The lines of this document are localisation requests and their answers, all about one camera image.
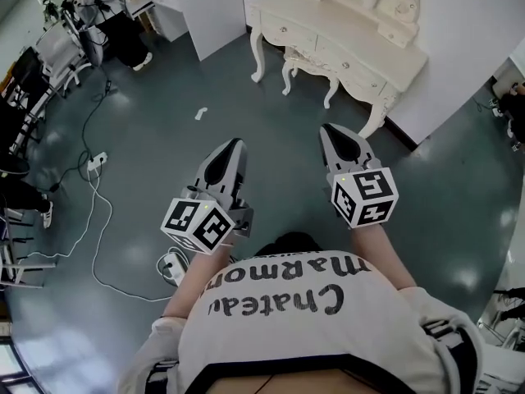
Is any metal frame rack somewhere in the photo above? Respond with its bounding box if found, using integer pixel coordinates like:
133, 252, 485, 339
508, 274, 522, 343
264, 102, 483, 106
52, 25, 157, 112
0, 206, 57, 291

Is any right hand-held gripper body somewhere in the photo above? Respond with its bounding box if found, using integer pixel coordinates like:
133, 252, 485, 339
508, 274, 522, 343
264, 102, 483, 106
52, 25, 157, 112
326, 158, 400, 231

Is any black desk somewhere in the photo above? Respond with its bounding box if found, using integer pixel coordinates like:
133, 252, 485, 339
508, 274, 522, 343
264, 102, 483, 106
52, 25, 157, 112
0, 46, 47, 159

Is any cream carved dressing table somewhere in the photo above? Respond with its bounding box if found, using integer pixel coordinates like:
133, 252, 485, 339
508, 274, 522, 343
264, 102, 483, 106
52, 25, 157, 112
247, 0, 430, 140

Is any white desk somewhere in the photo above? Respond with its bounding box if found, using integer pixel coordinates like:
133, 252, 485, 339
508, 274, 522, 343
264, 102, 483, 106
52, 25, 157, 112
133, 0, 248, 62

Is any cream dressing table drawer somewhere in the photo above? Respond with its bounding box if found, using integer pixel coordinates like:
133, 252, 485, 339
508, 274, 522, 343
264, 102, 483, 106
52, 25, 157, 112
315, 34, 389, 96
259, 11, 319, 53

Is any person's left forearm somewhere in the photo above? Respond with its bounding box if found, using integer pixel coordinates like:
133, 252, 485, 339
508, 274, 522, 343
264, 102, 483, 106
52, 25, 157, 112
162, 242, 237, 320

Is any black round stool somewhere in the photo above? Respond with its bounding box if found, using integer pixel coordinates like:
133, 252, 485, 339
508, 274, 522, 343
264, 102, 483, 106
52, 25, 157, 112
0, 155, 30, 176

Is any white lettered shirt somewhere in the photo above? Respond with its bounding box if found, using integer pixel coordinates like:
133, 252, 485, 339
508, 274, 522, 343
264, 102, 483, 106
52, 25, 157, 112
117, 251, 493, 394

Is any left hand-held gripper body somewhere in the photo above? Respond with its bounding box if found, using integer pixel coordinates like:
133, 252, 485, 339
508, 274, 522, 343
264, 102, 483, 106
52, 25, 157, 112
160, 182, 255, 256

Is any white cable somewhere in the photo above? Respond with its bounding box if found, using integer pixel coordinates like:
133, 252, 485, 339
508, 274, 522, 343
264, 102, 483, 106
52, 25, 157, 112
15, 168, 176, 304

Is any white power strip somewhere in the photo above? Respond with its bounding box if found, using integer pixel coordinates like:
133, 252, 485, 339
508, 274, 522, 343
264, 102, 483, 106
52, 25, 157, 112
157, 249, 190, 287
86, 151, 109, 172

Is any white office chair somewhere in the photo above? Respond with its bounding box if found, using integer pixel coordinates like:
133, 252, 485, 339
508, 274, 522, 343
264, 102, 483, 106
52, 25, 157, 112
34, 23, 94, 99

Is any cream carved stool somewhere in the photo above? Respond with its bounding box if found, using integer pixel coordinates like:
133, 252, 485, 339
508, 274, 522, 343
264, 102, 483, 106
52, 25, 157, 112
280, 45, 341, 109

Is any black cable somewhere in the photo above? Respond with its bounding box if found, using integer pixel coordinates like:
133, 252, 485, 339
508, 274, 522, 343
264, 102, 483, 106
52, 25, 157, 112
48, 78, 118, 195

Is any person's right forearm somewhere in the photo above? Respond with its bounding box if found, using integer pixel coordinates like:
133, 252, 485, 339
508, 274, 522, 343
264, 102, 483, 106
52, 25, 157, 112
348, 222, 420, 291

